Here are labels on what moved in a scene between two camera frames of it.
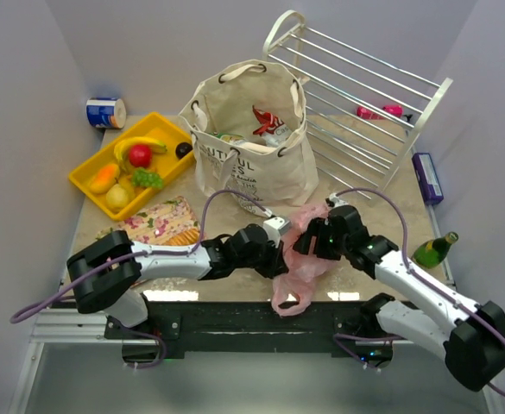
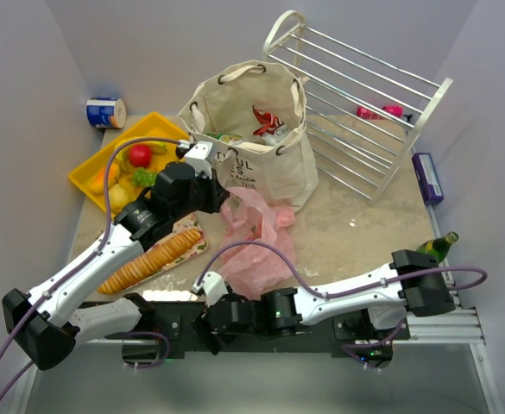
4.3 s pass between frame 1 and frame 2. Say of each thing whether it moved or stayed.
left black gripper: moved
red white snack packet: stayed
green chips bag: stayed
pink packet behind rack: stayed
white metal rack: stayed
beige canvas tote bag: stayed
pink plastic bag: moved
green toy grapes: stayed
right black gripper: moved
